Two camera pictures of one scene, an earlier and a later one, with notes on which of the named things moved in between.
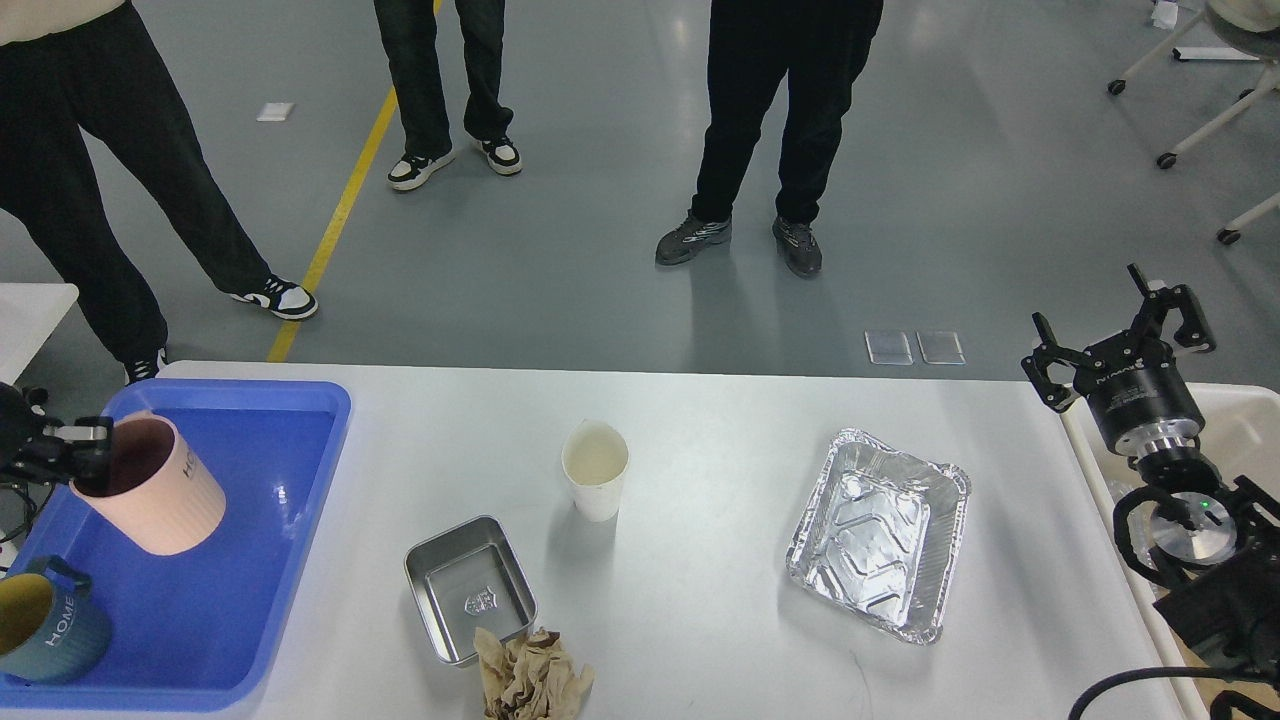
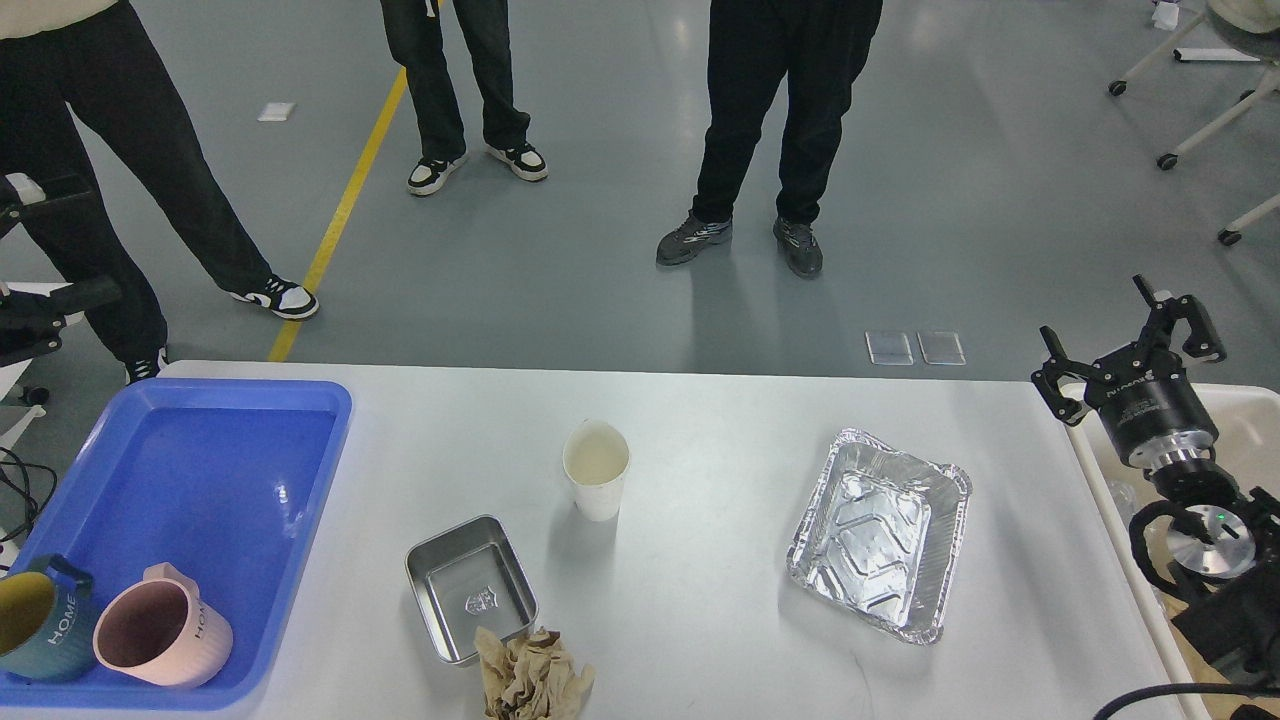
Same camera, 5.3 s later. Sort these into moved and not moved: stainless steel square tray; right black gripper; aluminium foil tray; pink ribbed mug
Moved: pink ribbed mug
Not moved: stainless steel square tray; aluminium foil tray; right black gripper
